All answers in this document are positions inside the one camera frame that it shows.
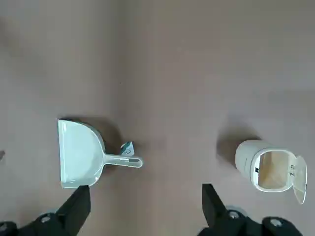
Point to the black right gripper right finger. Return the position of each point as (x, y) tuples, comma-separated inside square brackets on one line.
[(214, 211)]

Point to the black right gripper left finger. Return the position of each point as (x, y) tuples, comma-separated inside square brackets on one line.
[(69, 216)]

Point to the pale green plastic dustpan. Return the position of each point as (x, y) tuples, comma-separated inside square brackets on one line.
[(78, 155)]

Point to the white green paper tag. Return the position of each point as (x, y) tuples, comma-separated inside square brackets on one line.
[(128, 148)]

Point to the small cream bin with lid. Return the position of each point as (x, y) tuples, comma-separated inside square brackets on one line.
[(246, 157)]

